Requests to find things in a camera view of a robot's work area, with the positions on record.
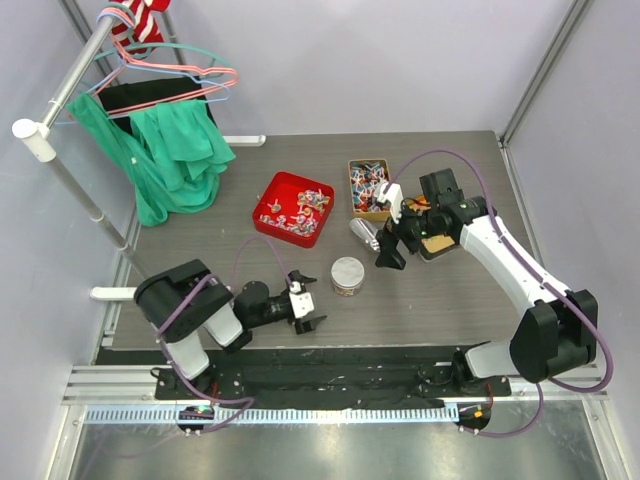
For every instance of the green clothes hanger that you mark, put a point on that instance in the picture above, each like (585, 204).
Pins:
(169, 56)

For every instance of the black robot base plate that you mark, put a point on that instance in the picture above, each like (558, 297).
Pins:
(349, 377)

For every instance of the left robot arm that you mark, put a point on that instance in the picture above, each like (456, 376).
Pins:
(184, 299)

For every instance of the green cloth garment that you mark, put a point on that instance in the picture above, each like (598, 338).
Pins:
(173, 155)

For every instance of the red white striped garment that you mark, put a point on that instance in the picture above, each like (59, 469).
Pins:
(145, 29)

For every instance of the gold rectangular tin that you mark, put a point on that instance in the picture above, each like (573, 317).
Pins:
(365, 175)

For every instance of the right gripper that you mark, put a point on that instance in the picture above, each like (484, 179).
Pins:
(389, 255)

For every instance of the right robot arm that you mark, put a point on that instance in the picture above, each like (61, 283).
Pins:
(557, 331)

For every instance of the white rack foot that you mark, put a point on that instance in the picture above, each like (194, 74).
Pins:
(245, 140)

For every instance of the silver metal scoop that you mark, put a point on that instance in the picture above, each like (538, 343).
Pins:
(366, 232)

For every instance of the white round jar lid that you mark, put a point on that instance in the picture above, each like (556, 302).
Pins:
(347, 270)

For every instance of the pink clothes hanger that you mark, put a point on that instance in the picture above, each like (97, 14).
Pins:
(152, 70)

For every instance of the red square candy box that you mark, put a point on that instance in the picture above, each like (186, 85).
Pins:
(294, 209)

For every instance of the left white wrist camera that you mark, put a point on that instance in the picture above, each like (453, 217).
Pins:
(301, 300)

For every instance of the clear plastic round jar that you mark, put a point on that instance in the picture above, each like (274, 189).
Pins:
(346, 290)

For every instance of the white flat bar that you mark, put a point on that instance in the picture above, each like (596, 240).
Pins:
(112, 294)

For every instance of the black garment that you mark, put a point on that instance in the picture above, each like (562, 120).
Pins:
(128, 95)

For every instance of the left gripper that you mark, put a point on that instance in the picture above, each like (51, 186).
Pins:
(304, 324)

